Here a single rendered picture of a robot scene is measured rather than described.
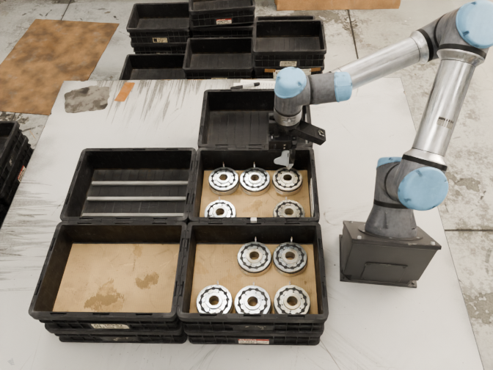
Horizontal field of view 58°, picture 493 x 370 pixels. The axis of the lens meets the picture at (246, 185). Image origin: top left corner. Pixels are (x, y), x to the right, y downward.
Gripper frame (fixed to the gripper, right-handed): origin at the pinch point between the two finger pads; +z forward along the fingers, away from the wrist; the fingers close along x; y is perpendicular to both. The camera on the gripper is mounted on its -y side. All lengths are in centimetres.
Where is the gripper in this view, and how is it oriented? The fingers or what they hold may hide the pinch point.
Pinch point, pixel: (290, 158)
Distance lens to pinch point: 138.5
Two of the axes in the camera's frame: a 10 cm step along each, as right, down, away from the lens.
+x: 0.0, 8.5, -5.3
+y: -10.0, 0.2, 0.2
